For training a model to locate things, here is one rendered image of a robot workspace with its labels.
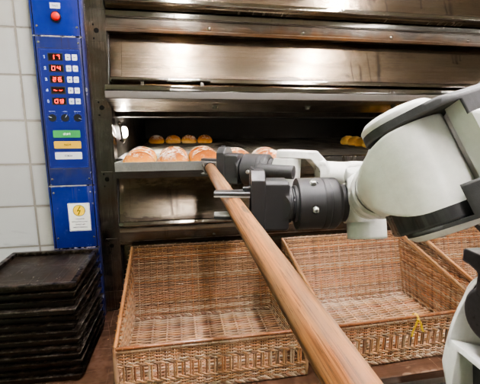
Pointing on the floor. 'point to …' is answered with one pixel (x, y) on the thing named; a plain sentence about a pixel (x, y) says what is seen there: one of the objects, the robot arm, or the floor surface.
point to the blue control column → (65, 195)
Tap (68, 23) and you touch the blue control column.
